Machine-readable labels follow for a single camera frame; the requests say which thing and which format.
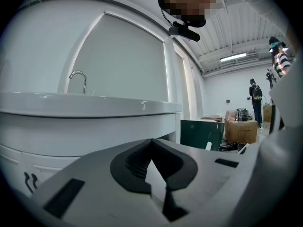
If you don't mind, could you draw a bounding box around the chrome faucet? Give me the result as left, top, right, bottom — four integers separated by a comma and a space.
68, 70, 88, 95

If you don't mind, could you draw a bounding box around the narrow grey roller blind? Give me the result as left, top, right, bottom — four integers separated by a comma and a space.
173, 46, 191, 120

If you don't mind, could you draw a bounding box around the flat cardboard box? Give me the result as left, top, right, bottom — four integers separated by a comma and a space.
200, 115, 223, 123

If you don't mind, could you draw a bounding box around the tangle of black cables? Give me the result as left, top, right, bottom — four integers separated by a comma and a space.
219, 140, 248, 153

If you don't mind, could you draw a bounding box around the black cabinet door handle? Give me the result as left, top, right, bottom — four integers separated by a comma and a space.
23, 171, 32, 194
30, 173, 39, 190

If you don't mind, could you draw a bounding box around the black electronic device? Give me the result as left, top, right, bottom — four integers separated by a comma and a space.
236, 107, 250, 122

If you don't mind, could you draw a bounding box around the linear ceiling light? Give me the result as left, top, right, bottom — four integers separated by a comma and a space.
220, 52, 247, 62

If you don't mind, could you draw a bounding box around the wide grey roller blind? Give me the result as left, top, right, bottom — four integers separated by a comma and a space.
67, 12, 169, 103

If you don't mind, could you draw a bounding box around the black tripod rig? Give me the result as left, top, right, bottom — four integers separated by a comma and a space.
265, 68, 278, 91

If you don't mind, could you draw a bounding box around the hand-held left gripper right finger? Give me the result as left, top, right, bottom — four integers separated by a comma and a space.
151, 138, 245, 223

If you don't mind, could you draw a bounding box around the black head-worn camera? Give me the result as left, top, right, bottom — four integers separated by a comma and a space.
168, 21, 201, 42

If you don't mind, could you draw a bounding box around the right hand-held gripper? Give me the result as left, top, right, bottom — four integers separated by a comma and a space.
268, 58, 303, 135

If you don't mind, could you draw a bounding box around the large cardboard box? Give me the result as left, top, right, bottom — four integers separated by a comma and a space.
224, 109, 258, 145

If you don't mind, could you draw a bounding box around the small cardboard box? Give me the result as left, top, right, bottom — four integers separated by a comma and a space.
262, 105, 273, 123

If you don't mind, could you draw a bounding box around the white vanity cabinet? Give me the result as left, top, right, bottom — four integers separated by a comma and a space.
0, 112, 182, 198

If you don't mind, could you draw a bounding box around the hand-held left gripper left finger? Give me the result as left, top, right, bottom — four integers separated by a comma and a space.
30, 138, 173, 227

